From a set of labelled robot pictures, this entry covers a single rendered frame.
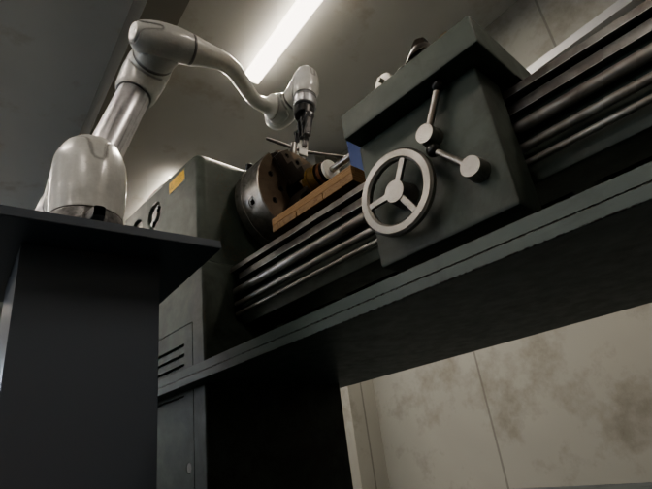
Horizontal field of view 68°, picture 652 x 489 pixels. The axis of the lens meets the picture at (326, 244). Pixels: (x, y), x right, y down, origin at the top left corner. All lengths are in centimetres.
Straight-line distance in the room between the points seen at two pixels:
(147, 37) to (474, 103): 107
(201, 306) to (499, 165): 89
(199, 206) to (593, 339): 233
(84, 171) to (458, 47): 80
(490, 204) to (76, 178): 85
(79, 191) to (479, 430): 295
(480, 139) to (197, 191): 96
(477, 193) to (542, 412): 258
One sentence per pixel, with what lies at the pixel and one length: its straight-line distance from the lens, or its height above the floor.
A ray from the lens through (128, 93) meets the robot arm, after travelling 165.
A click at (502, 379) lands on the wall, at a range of 339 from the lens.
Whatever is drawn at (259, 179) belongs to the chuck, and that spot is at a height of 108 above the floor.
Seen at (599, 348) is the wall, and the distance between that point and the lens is 309.
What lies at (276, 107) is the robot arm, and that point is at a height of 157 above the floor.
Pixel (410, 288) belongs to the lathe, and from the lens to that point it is 76.
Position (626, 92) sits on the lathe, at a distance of 86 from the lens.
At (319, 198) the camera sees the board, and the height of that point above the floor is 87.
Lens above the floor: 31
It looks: 24 degrees up
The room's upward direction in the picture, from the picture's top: 8 degrees counter-clockwise
